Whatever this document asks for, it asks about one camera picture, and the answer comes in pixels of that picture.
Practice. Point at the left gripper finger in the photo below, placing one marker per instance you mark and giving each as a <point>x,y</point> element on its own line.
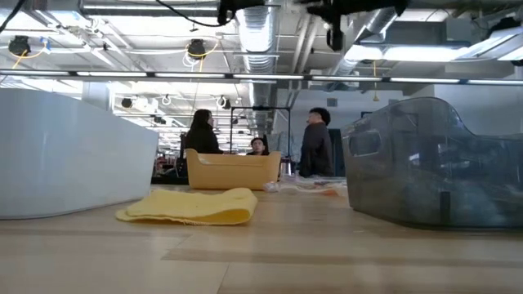
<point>376,11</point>
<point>384,3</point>

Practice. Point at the grey translucent plastic bin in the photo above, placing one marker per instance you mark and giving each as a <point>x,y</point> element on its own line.
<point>408,183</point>

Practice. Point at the orange toothbrush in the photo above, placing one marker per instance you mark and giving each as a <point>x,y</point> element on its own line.
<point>327,191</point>

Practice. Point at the orange plastic bin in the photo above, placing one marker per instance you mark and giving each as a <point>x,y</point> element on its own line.
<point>233,171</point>

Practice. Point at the yellow cloth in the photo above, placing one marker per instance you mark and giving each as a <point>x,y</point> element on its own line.
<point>196,208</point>

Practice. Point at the white plastic bin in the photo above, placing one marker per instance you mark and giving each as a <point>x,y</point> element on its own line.
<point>73,155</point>

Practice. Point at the bright ceiling light panel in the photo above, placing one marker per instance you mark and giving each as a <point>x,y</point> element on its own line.
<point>408,54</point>

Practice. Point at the person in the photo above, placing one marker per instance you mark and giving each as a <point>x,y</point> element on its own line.
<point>316,147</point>
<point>202,139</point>
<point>258,147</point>

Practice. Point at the black partition panels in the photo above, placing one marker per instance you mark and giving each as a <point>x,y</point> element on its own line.
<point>339,155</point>

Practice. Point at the white water bottle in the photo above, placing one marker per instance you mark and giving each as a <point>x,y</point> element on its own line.
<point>287,167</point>

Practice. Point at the white pillar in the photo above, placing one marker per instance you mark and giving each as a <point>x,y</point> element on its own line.
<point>98,92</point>

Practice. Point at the narrow silver spiral duct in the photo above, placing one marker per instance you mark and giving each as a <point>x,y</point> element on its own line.
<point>380,28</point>

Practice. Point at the wide silver spiral duct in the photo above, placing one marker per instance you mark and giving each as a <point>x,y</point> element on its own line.
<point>257,41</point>

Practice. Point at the long ceiling light rail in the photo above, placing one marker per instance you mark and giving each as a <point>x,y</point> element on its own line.
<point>265,77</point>

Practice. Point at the black background rig frame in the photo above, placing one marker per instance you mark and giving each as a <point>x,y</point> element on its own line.
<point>261,108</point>

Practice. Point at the black aluminium table frame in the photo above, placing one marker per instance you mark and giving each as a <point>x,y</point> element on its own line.
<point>163,180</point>

